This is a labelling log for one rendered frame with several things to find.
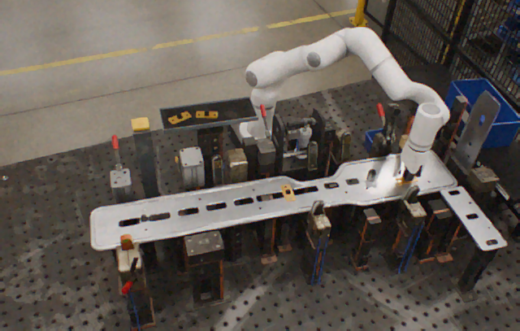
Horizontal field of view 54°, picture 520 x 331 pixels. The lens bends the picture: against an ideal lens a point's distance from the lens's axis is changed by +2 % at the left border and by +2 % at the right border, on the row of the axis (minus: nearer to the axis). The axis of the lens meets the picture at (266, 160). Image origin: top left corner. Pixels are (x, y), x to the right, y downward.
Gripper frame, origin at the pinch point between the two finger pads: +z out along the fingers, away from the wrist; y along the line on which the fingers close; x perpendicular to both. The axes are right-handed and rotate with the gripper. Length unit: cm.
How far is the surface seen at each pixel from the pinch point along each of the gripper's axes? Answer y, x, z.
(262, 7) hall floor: -338, 40, 104
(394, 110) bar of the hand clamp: -18.5, -1.0, -17.2
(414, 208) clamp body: 16.3, -6.2, -0.3
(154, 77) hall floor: -238, -79, 103
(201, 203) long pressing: -8, -79, 4
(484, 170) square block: 6.2, 28.3, -1.8
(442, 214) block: 16.6, 6.7, 6.1
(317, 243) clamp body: 16.8, -42.5, 8.0
